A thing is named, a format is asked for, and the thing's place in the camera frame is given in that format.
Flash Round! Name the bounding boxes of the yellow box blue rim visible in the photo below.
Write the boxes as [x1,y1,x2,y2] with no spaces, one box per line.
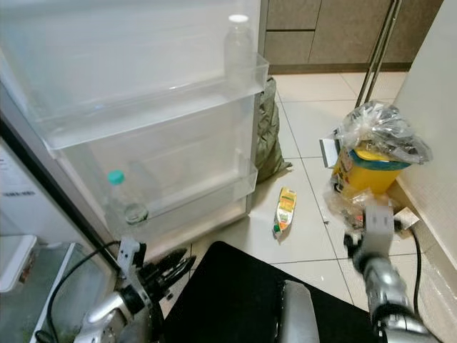
[332,143,411,198]

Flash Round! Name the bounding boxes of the silver fridge body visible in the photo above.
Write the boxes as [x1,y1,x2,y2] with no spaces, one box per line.
[0,107,111,343]

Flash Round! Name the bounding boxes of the steel fridge compartment door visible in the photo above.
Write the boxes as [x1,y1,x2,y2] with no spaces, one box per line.
[0,0,271,248]

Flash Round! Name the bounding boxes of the crumpled clear wrapper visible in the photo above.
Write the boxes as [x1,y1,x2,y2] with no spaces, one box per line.
[325,189,372,229]

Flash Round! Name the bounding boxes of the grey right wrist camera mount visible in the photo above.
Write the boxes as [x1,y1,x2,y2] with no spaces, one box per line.
[361,202,397,258]

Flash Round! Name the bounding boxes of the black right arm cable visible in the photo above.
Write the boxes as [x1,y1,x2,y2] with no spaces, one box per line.
[396,225,423,315]

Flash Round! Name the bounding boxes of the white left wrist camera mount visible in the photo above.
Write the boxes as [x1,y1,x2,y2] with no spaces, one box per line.
[118,237,145,298]

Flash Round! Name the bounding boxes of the clear fridge door shelf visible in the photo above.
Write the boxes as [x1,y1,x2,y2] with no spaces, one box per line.
[43,56,271,152]
[104,161,258,240]

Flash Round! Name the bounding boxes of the brown kitchen cabinets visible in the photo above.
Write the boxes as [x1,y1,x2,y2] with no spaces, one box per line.
[264,0,445,72]

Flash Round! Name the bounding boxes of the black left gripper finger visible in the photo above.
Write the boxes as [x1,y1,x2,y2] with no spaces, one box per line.
[161,256,197,288]
[151,249,188,277]

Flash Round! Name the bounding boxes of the glass fridge shelf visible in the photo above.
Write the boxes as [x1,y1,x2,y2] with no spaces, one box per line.
[0,243,108,343]

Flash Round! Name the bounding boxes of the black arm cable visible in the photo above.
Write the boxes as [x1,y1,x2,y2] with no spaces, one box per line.
[396,225,423,315]
[36,242,121,343]

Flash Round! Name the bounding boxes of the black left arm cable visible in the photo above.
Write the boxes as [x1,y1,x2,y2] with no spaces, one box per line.
[36,242,121,343]

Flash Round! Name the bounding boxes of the small clear bottle white cap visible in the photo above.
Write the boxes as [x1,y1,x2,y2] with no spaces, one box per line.
[224,14,254,79]

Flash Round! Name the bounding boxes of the olive green cloth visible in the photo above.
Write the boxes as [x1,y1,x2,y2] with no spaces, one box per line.
[257,77,293,183]

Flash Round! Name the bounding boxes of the clear crumpled plastic bag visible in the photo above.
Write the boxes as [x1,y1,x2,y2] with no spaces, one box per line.
[336,100,433,165]

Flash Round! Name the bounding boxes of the black floor mat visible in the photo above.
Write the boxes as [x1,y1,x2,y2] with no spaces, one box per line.
[161,241,386,343]

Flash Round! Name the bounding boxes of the yellow green snack packet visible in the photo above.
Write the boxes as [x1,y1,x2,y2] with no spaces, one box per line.
[273,187,298,239]

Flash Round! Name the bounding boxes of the metal mop pole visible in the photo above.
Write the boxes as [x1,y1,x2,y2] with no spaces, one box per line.
[357,0,404,108]

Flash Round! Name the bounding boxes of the clear bottle green cap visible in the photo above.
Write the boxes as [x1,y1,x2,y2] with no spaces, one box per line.
[105,170,149,228]

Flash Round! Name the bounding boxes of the white fridge tray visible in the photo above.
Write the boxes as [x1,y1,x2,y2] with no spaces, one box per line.
[0,236,36,290]

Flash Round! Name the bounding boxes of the grey robot leg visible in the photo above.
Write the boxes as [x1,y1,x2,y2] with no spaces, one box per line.
[278,280,322,343]

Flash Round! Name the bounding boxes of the small white box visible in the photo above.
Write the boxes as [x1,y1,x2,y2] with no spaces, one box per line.
[320,136,341,169]

